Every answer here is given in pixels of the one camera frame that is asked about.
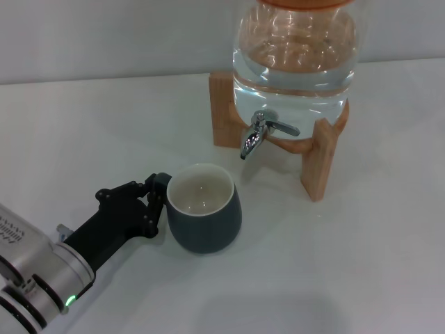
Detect grey black wrist camera box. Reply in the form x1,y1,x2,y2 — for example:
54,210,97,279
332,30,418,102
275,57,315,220
0,203,57,276

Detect dark grey ceramic cup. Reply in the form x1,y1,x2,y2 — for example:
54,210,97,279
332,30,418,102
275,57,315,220
152,162,243,254

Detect chrome dispenser faucet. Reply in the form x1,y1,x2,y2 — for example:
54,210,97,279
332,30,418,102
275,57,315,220
238,110,301,161

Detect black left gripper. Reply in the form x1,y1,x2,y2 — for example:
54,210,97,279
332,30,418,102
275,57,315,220
64,173,167,272

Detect wooden dispenser stand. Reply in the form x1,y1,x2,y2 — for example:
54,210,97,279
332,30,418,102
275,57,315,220
209,71,351,202

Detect glass water dispenser jar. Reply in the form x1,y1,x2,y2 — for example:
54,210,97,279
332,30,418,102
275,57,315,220
232,0,359,142

